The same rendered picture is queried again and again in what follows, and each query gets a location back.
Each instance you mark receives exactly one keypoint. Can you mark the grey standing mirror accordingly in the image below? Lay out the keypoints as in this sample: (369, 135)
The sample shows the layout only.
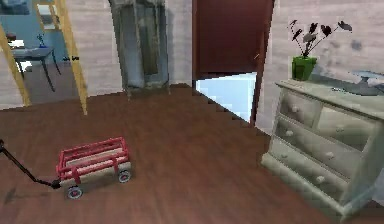
(141, 43)

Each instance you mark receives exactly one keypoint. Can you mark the small blue figurine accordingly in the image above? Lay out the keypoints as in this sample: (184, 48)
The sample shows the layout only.
(41, 40)

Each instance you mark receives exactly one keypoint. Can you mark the grey dish on stand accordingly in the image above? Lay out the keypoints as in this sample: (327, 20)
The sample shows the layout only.
(366, 83)

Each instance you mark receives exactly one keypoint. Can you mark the red toy wagon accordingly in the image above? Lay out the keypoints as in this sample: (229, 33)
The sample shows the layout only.
(93, 160)

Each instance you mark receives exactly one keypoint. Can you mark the grey table with black legs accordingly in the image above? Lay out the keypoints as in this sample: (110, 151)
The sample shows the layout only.
(33, 55)

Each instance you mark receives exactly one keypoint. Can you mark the plant in green pot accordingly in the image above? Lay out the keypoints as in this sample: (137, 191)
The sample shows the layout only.
(303, 66)

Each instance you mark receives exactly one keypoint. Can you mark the dark red room door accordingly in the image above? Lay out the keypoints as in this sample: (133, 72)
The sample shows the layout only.
(230, 36)

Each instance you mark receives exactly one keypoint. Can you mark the pale green chest of drawers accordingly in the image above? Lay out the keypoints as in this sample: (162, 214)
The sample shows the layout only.
(320, 140)

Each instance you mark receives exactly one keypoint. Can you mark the yellow wooden door frame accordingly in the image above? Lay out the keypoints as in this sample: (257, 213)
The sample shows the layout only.
(71, 50)

